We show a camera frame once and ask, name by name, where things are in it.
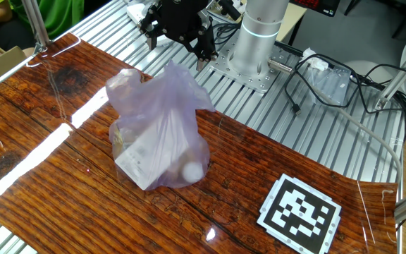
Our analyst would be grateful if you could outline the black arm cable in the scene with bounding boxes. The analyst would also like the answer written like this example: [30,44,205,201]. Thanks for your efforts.
[212,22,242,46]

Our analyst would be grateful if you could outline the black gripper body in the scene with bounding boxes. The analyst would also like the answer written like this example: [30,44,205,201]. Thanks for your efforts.
[161,0,210,42]

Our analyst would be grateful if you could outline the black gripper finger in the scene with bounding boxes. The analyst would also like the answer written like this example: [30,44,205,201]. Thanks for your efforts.
[187,23,219,73]
[138,2,168,50]

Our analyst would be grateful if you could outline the white ball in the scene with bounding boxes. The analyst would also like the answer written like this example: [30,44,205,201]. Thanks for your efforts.
[181,161,205,184]

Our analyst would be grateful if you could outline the clear plastic bag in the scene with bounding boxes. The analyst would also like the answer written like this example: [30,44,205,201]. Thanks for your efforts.
[306,64,353,107]

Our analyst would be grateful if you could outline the black white marker board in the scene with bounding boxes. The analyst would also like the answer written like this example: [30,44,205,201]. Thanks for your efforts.
[257,172,343,254]

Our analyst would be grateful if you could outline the grey cable with metal plug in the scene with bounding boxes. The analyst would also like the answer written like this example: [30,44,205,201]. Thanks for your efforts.
[268,58,403,184]

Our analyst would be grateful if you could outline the open cardboard box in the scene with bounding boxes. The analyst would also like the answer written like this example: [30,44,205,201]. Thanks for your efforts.
[0,31,28,93]

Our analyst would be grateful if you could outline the small brown box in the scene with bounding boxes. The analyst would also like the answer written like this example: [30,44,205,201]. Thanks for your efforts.
[166,147,204,188]

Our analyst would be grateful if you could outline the wood grain table mat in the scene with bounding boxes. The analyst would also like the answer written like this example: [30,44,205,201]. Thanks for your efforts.
[0,32,400,254]

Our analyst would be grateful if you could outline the black red digit display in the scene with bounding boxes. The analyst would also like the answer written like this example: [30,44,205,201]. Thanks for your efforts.
[289,0,342,18]

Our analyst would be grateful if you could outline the aluminium frame crossbar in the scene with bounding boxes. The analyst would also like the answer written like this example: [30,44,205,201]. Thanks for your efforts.
[0,44,47,99]

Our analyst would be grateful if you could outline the beige desk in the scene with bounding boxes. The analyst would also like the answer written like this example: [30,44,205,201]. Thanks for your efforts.
[276,2,308,46]

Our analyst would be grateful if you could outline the white printed box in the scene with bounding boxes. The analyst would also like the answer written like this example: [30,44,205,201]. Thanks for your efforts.
[113,126,190,191]

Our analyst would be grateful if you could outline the translucent purple plastic bag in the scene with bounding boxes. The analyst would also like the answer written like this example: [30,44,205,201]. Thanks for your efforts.
[105,59,216,191]

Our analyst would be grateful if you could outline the person in yellow jacket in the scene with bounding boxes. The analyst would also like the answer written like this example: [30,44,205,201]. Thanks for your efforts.
[0,0,85,52]

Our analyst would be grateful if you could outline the black cylindrical connector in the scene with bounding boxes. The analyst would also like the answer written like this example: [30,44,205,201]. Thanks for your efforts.
[219,0,242,21]

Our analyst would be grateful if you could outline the black cable bundle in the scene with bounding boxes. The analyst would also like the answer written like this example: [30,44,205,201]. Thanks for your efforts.
[349,63,406,143]

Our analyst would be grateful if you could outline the white crumpled paper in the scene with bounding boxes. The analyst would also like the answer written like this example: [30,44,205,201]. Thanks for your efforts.
[300,47,330,72]

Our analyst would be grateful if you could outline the black USB cable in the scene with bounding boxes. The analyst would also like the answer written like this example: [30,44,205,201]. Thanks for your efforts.
[283,52,366,117]

